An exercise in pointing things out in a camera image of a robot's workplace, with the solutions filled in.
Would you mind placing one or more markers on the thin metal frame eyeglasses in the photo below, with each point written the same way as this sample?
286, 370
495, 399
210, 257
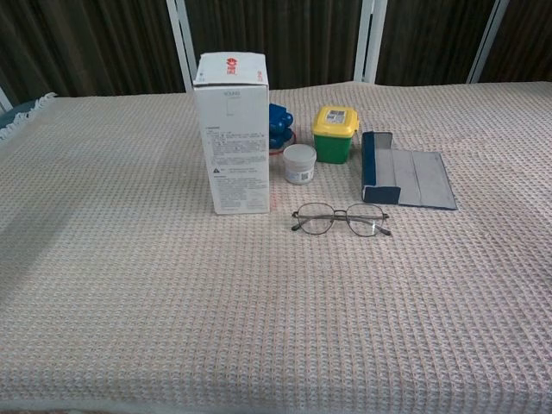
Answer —
316, 221

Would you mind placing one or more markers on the blue glasses case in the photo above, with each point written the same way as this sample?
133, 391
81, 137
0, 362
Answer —
409, 177

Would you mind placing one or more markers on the tall white cardboard box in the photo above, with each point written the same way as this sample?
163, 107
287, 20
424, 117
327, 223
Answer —
237, 151

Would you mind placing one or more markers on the small white round jar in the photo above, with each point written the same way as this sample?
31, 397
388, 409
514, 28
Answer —
299, 166

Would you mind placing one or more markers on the blue plastic toy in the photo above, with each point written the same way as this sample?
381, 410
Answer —
278, 118

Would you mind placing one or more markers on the green bin with yellow lid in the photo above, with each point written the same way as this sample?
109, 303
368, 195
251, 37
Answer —
334, 138

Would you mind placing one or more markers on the beige waffle weave blanket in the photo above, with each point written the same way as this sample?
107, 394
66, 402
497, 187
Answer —
215, 302

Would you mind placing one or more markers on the dark pleated curtain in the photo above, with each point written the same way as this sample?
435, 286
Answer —
99, 43

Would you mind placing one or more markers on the white metal frame post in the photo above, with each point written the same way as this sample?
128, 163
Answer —
368, 39
3, 100
487, 43
181, 39

